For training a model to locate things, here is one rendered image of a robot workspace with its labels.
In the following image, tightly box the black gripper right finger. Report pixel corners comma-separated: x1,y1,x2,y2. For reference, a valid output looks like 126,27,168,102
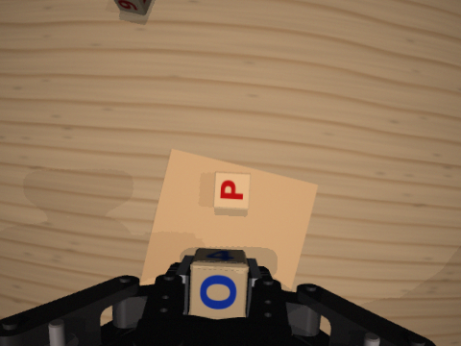
243,259,436,346

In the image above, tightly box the peach flat mat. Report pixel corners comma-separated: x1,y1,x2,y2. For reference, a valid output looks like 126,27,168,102
140,149,318,291

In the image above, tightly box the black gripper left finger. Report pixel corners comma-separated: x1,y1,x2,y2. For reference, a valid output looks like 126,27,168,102
0,255,194,346

